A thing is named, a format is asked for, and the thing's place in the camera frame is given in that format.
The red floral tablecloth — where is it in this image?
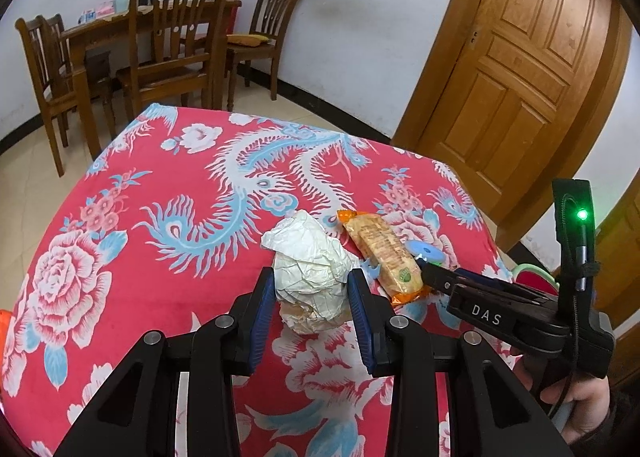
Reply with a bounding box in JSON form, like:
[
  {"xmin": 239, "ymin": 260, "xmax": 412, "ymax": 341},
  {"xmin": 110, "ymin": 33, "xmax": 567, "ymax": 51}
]
[{"xmin": 1, "ymin": 104, "xmax": 512, "ymax": 456}]

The red bin green rim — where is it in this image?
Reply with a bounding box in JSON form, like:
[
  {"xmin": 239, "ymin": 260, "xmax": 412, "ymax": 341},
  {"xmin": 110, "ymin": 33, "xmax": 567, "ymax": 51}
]
[{"xmin": 511, "ymin": 263, "xmax": 559, "ymax": 295}]

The wooden chair far left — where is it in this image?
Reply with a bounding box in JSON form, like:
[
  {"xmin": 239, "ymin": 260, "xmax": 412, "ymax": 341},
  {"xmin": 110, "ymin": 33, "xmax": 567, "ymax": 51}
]
[{"xmin": 15, "ymin": 15, "xmax": 77, "ymax": 177}]

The wooden chair with cushion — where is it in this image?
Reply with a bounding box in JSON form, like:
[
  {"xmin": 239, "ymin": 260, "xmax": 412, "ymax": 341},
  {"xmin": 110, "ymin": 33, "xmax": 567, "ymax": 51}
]
[{"xmin": 227, "ymin": 0, "xmax": 298, "ymax": 112}]

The black tracker with green led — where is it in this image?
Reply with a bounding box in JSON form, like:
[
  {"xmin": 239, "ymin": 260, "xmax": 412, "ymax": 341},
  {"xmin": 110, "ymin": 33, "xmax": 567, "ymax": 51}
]
[{"xmin": 552, "ymin": 179, "xmax": 600, "ymax": 292}]

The orange snack wrapper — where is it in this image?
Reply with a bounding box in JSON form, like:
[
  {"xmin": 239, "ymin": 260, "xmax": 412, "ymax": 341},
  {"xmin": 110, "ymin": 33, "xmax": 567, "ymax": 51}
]
[{"xmin": 337, "ymin": 210, "xmax": 428, "ymax": 307}]

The wooden door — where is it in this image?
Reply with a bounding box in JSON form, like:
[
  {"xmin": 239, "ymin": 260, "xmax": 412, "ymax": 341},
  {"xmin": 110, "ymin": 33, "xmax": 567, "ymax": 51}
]
[
  {"xmin": 596, "ymin": 197, "xmax": 640, "ymax": 388},
  {"xmin": 393, "ymin": 0, "xmax": 631, "ymax": 249}
]

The white paper ball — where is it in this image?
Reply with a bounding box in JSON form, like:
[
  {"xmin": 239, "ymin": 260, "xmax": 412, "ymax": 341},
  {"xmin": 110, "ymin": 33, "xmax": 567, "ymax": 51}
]
[{"xmin": 260, "ymin": 210, "xmax": 360, "ymax": 335}]

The wooden chair near table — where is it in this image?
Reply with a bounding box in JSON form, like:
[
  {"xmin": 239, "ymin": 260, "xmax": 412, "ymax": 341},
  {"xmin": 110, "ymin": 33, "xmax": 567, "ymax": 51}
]
[{"xmin": 116, "ymin": 0, "xmax": 227, "ymax": 119}]

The wooden dining table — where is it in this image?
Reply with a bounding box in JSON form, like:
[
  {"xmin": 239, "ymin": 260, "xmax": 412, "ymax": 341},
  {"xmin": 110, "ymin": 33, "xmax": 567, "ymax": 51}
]
[{"xmin": 60, "ymin": 0, "xmax": 244, "ymax": 160}]

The right hand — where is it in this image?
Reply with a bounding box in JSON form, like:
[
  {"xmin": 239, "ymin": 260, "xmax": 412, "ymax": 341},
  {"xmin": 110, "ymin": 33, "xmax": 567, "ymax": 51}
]
[{"xmin": 513, "ymin": 357, "xmax": 611, "ymax": 444}]

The blue round disc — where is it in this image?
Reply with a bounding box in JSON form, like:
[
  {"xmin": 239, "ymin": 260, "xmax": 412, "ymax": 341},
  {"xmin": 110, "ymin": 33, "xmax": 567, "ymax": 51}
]
[{"xmin": 405, "ymin": 239, "xmax": 446, "ymax": 265}]

